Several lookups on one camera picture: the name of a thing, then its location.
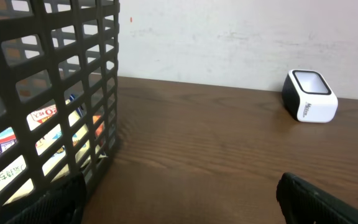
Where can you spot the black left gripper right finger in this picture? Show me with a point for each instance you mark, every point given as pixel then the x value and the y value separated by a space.
pixel 301 202

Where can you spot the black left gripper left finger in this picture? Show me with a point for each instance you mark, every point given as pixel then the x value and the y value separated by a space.
pixel 64 205

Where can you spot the yellow snack bag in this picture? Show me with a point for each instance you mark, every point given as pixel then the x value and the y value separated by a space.
pixel 35 119

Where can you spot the white barcode scanner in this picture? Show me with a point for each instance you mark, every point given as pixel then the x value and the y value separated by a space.
pixel 308 98

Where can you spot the dark grey plastic basket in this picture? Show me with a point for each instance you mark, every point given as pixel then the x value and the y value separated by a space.
pixel 61 53

